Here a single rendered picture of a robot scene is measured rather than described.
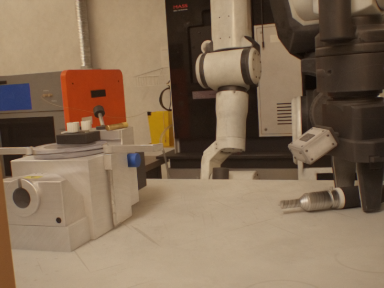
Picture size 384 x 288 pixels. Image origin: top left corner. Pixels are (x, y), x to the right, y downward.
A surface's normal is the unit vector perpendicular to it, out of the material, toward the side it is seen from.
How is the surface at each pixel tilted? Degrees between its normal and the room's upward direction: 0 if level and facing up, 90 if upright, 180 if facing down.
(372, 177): 90
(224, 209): 0
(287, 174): 90
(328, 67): 90
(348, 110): 90
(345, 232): 0
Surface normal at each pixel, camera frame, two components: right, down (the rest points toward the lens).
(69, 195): 0.95, -0.02
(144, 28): -0.35, 0.14
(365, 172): 0.18, 0.11
